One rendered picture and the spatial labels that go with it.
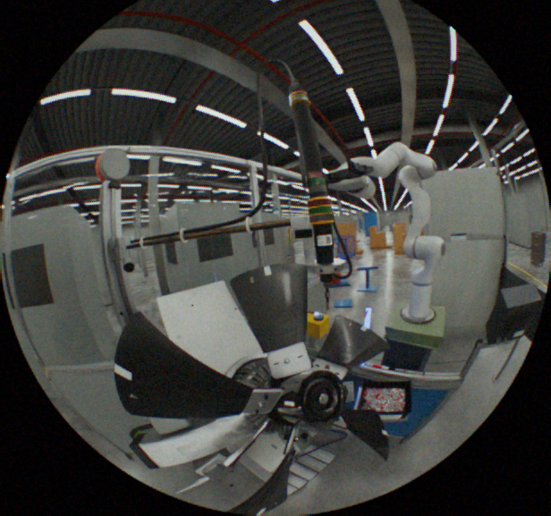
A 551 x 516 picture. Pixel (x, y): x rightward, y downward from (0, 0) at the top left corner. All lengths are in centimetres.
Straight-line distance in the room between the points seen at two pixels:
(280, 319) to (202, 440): 35
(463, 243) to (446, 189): 60
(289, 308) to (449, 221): 195
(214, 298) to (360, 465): 151
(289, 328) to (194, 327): 31
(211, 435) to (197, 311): 37
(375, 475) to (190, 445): 131
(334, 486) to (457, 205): 257
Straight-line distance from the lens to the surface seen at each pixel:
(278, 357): 39
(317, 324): 81
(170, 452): 48
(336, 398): 38
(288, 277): 44
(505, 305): 77
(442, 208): 209
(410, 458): 168
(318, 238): 28
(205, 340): 56
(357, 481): 156
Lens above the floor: 152
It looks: 3 degrees down
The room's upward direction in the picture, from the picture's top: 7 degrees counter-clockwise
